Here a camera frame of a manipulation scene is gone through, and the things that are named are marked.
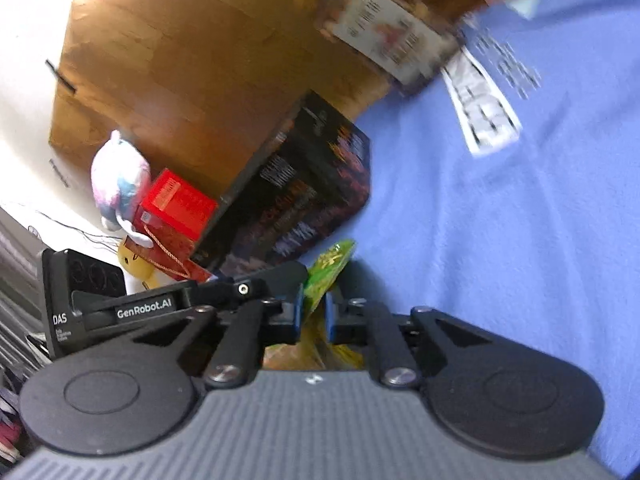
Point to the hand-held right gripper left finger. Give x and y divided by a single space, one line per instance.
298 316

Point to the yellow duck toy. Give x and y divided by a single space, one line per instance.
131 262

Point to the grey curtain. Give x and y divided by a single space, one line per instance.
20 280

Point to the clear nut jar yellow lid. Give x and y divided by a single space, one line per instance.
385 30

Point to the pink and blue plush toy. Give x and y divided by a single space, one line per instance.
120 175

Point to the green snack packet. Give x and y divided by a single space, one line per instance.
327 265

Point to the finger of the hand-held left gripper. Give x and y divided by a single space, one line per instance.
243 288

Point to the black printed carton box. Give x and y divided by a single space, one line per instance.
305 195

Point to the black tape strip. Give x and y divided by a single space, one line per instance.
61 76

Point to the blue printed blanket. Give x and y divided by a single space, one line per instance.
500 235

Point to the wooden headboard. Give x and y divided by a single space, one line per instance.
200 60

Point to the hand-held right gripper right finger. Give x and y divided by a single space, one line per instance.
330 317

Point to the red box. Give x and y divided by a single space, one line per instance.
177 205

